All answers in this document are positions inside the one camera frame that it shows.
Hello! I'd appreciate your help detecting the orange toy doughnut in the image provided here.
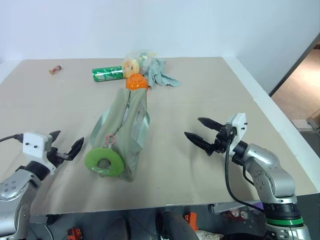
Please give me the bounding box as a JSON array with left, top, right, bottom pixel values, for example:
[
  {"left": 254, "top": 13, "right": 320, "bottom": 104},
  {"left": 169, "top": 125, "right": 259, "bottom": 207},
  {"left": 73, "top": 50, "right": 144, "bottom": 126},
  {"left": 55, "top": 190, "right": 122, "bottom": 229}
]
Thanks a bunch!
[{"left": 123, "top": 59, "right": 141, "bottom": 77}]

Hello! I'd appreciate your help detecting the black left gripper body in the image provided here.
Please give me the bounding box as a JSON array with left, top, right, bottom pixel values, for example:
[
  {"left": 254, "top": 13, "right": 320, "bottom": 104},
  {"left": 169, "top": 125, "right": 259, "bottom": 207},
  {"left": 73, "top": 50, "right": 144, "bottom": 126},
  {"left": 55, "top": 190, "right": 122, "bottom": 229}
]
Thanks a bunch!
[{"left": 45, "top": 146, "right": 70, "bottom": 169}]

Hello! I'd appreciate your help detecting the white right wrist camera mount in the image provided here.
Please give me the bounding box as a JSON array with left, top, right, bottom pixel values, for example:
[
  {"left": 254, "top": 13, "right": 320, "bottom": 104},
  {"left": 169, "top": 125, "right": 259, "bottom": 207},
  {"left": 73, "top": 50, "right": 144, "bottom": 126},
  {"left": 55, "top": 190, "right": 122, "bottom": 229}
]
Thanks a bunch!
[{"left": 225, "top": 112, "right": 247, "bottom": 151}]

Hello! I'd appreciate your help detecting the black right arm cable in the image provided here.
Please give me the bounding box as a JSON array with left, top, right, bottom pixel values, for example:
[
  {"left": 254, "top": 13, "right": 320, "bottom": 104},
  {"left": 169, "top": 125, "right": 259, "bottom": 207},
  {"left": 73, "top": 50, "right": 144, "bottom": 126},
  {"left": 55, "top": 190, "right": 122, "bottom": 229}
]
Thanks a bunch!
[{"left": 224, "top": 129, "right": 266, "bottom": 214}]

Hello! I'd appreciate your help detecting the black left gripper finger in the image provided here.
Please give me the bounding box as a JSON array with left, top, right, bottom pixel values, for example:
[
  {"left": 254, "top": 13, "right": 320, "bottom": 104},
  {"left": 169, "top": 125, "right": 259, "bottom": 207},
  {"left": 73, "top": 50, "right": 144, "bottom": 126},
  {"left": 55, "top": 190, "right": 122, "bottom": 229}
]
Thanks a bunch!
[
  {"left": 66, "top": 136, "right": 85, "bottom": 161},
  {"left": 49, "top": 129, "right": 62, "bottom": 149}
]

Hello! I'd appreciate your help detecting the small pink ring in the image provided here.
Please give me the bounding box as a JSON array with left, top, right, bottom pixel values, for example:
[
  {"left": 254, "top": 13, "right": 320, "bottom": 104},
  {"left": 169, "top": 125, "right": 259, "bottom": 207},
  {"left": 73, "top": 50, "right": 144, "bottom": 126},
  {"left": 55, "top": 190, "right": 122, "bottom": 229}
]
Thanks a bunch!
[{"left": 104, "top": 134, "right": 116, "bottom": 147}]

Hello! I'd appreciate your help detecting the green soda can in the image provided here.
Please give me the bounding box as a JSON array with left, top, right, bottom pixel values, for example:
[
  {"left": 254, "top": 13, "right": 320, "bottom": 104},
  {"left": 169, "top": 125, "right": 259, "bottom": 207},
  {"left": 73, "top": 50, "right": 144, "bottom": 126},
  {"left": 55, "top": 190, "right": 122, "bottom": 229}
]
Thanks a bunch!
[{"left": 91, "top": 65, "right": 125, "bottom": 83}]

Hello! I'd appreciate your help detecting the grey-green fabric bag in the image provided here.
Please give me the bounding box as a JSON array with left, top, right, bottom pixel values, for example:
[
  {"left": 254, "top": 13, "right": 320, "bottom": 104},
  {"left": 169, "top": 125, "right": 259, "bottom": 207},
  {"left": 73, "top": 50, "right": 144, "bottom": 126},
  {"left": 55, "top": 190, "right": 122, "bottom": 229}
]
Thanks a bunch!
[{"left": 89, "top": 87, "right": 151, "bottom": 183}]

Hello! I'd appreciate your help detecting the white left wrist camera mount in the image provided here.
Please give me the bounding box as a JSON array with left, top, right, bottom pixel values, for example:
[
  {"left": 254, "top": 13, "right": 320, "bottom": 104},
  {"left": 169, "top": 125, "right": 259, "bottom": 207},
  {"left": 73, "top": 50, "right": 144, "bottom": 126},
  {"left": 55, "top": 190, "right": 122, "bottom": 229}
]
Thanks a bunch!
[{"left": 22, "top": 131, "right": 57, "bottom": 176}]

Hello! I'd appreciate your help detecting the silver metal bracket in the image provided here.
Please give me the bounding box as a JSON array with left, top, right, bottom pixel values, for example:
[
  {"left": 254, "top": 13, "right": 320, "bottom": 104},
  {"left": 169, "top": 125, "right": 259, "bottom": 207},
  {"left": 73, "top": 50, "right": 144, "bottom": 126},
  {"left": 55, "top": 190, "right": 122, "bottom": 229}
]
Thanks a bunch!
[{"left": 208, "top": 200, "right": 261, "bottom": 216}]

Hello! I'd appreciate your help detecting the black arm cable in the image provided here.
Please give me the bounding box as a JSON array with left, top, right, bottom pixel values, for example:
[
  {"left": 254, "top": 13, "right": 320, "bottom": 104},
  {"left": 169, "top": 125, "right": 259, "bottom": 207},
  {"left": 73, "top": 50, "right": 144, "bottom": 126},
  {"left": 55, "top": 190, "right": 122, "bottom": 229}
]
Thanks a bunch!
[
  {"left": 224, "top": 129, "right": 266, "bottom": 214},
  {"left": 0, "top": 134, "right": 25, "bottom": 144}
]

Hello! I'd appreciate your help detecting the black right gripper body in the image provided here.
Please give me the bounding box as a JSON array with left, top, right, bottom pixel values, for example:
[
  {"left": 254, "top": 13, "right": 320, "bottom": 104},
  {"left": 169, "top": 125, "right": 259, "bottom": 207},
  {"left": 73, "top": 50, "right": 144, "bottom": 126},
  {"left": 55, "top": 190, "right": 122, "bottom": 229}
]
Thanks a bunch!
[{"left": 211, "top": 123, "right": 238, "bottom": 154}]

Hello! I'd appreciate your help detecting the small wooden toy figure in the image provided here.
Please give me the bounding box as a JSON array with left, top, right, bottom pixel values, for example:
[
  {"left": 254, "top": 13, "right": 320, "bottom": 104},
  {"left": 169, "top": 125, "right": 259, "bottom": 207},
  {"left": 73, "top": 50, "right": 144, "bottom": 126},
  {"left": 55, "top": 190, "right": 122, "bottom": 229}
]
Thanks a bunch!
[{"left": 48, "top": 64, "right": 63, "bottom": 76}]

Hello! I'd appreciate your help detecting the crumpled white cloth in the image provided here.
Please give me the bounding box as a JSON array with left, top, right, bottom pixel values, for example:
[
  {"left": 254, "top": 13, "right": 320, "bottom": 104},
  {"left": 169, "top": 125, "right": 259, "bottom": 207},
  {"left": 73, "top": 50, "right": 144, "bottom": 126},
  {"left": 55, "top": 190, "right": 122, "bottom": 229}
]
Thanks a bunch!
[{"left": 196, "top": 230, "right": 224, "bottom": 240}]

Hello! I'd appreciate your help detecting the clear plastic bag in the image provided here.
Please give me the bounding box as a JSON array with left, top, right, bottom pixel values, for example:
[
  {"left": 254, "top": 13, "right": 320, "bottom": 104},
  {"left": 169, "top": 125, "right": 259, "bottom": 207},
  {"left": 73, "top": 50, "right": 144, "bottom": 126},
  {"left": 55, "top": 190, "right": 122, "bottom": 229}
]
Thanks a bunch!
[{"left": 123, "top": 48, "right": 159, "bottom": 78}]

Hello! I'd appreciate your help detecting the green plush ring charm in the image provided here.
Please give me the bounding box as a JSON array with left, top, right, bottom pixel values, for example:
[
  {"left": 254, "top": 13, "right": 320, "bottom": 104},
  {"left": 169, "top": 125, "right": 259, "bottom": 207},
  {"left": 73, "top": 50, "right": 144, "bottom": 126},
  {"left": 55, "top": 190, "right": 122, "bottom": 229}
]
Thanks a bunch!
[{"left": 84, "top": 147, "right": 125, "bottom": 178}]

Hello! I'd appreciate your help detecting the brown cardboard box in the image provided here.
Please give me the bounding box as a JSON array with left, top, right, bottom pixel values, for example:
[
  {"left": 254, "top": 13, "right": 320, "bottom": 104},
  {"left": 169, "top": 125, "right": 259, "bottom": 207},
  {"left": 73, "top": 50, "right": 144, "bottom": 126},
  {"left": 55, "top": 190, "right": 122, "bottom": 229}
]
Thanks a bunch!
[{"left": 305, "top": 108, "right": 320, "bottom": 131}]

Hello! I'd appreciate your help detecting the orange plastic part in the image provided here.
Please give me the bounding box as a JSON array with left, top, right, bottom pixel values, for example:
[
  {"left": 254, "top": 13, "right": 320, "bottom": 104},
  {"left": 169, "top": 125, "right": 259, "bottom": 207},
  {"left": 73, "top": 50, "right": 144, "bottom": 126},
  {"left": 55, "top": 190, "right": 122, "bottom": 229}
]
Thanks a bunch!
[
  {"left": 66, "top": 226, "right": 84, "bottom": 240},
  {"left": 184, "top": 211, "right": 199, "bottom": 231}
]

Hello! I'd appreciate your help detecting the orange plastic bowl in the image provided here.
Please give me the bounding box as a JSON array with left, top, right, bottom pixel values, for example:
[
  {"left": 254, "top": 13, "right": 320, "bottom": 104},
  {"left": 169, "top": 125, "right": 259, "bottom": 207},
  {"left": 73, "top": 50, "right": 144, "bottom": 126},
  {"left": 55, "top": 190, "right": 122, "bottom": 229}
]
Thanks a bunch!
[{"left": 125, "top": 73, "right": 150, "bottom": 91}]

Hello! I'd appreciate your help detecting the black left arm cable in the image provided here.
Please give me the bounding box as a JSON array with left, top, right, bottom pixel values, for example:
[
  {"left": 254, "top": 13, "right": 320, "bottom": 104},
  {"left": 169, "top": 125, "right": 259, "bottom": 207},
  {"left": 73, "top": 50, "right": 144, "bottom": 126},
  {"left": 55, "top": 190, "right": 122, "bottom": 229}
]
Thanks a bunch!
[{"left": 0, "top": 134, "right": 25, "bottom": 144}]

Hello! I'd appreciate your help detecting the grey-green cloth rag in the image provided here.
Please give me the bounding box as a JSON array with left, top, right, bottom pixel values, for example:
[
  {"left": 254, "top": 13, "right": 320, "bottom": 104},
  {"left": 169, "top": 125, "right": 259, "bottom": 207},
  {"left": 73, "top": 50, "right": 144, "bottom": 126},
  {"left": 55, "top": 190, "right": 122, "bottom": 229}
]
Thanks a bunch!
[{"left": 143, "top": 57, "right": 182, "bottom": 88}]

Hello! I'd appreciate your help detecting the dark rounded shape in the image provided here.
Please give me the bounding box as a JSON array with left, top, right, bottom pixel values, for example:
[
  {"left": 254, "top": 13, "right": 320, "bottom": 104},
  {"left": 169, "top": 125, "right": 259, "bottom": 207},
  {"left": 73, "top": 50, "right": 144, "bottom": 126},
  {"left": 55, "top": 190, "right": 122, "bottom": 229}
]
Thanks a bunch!
[{"left": 161, "top": 210, "right": 199, "bottom": 240}]

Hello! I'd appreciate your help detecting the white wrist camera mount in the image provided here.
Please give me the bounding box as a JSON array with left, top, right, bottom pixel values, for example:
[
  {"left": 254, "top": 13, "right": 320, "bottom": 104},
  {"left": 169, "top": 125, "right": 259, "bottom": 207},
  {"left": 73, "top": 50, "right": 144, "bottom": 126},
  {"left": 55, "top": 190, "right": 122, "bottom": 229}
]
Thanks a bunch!
[
  {"left": 225, "top": 112, "right": 247, "bottom": 151},
  {"left": 22, "top": 131, "right": 57, "bottom": 176}
]

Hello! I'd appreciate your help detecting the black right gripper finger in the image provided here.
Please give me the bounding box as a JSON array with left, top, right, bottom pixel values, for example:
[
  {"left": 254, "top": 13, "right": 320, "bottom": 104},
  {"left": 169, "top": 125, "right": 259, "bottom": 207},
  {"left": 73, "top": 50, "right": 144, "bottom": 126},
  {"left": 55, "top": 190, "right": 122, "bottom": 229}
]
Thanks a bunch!
[
  {"left": 197, "top": 116, "right": 225, "bottom": 134},
  {"left": 183, "top": 131, "right": 216, "bottom": 157}
]

